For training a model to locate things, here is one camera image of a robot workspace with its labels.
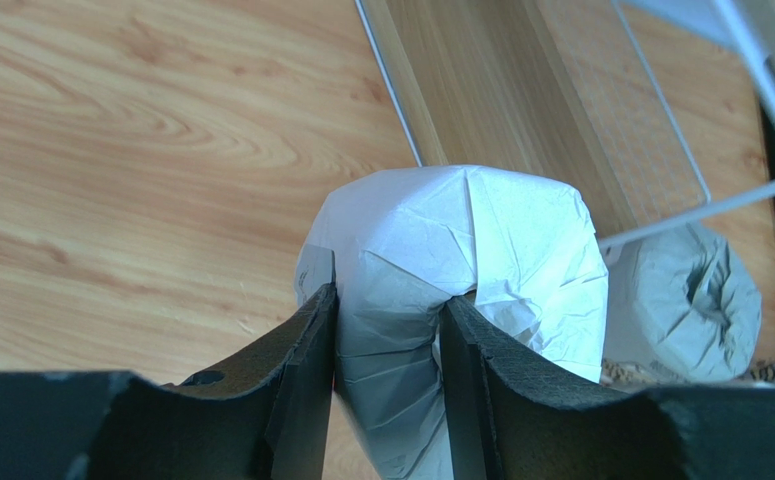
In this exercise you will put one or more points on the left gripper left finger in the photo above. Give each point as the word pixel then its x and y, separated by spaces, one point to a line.
pixel 261 413

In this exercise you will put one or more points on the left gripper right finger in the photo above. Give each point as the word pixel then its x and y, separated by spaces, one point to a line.
pixel 512 414

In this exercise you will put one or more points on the white toilet paper roll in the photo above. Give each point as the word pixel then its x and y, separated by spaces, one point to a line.
pixel 399 244

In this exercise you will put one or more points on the grey toilet paper roll back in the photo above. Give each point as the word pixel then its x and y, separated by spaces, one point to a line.
pixel 682 307

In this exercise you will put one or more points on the white wire shelf rack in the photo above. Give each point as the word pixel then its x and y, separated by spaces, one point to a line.
pixel 496 83

